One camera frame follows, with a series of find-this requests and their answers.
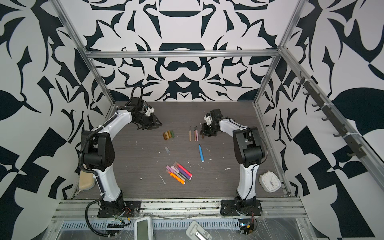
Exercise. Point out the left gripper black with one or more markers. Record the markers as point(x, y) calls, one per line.
point(153, 124)

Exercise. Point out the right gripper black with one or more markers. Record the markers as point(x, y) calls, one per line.
point(205, 131)

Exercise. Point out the blue highlighter marker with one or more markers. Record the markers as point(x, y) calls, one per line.
point(201, 154)

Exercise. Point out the orange highlighter marker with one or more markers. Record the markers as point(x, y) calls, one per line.
point(176, 177)

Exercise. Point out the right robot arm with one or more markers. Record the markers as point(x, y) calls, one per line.
point(248, 148)

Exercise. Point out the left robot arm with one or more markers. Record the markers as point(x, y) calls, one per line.
point(97, 152)

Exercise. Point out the green pen pink cap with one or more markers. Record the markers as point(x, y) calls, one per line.
point(180, 173)

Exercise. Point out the pink highlighter marker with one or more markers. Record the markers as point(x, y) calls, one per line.
point(184, 170)

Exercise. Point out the purple highlighter marker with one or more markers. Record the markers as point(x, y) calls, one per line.
point(182, 172)

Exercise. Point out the white alarm clock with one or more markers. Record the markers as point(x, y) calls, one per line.
point(270, 182)

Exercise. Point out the small circuit board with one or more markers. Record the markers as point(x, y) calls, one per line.
point(247, 226)

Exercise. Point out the white grey device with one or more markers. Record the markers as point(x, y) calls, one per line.
point(196, 232)

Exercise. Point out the white tablet device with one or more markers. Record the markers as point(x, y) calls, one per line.
point(143, 229)

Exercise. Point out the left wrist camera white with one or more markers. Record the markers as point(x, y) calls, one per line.
point(149, 111)

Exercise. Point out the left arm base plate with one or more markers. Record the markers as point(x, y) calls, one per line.
point(122, 209)

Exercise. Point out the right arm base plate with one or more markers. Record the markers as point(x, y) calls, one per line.
point(231, 207)

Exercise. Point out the black coat hook rail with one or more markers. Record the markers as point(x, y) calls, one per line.
point(333, 115)

